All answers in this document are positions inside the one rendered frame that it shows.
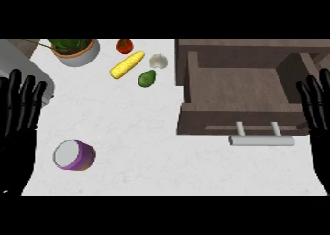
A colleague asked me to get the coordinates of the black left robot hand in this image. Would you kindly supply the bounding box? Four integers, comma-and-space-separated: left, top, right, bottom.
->
0, 68, 49, 196

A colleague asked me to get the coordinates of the red tomato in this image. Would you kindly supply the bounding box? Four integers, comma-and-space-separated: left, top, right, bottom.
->
115, 39, 136, 55

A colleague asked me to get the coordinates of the purple can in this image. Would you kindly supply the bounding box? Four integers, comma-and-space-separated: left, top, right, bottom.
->
52, 139, 98, 172

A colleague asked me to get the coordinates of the yellow corn cob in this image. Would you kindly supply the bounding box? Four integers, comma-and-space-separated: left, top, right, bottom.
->
108, 50, 146, 80

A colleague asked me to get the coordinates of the brown wooden drawer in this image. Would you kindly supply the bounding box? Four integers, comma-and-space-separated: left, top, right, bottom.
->
174, 50, 322, 137

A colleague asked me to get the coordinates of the potted green plant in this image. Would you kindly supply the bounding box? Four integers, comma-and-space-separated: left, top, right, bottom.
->
24, 39, 102, 68

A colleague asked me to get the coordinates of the green avocado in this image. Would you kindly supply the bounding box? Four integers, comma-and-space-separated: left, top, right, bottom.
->
137, 69, 158, 89

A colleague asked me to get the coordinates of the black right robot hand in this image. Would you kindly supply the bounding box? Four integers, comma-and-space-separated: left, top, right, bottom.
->
295, 68, 330, 196

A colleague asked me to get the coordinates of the brown wooden cabinet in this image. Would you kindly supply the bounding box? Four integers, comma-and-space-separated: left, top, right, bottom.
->
174, 39, 330, 105

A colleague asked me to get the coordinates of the white garlic bulb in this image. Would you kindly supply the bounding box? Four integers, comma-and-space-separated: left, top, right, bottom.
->
148, 52, 170, 70

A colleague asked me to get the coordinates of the grey drawer handle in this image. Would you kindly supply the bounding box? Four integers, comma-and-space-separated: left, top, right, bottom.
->
229, 121, 297, 147

